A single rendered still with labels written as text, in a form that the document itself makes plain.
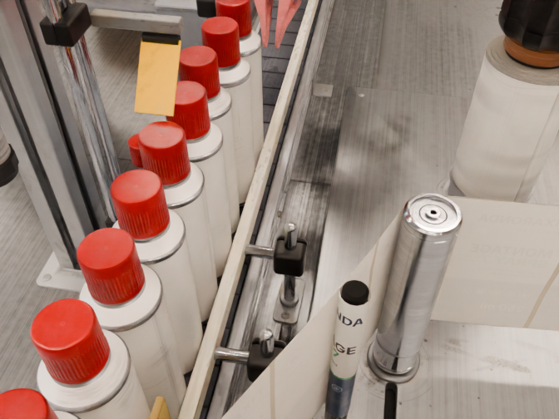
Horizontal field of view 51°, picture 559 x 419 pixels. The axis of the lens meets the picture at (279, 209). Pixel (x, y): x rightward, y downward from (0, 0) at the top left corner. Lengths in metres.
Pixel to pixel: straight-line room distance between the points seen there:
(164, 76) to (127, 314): 0.18
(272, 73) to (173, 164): 0.45
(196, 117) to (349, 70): 0.53
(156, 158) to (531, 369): 0.36
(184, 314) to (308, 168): 0.36
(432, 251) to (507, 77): 0.21
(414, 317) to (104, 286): 0.22
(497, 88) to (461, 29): 0.55
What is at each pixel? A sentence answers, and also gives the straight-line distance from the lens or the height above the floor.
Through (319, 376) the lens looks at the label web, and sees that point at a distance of 0.41.
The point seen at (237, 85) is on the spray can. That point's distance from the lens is 0.54.
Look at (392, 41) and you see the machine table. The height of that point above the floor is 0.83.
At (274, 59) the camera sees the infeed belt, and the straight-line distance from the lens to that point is 0.88.
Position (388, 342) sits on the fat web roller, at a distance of 0.48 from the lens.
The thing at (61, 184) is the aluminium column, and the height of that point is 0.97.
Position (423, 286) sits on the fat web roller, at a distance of 0.42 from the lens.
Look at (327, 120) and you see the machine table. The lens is 0.84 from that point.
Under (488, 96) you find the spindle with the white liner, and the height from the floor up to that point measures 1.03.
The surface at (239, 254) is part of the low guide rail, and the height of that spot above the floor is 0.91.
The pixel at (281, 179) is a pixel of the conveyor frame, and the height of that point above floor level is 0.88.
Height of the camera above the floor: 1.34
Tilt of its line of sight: 46 degrees down
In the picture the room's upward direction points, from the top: straight up
